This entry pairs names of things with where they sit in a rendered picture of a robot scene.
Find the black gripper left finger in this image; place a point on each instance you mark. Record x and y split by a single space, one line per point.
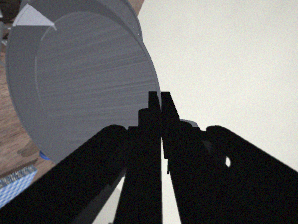
76 189

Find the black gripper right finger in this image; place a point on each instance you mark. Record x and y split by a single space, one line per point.
266 187

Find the blue checked towel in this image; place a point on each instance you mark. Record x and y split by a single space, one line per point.
12 185

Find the blue mug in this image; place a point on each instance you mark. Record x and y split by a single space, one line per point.
43 156

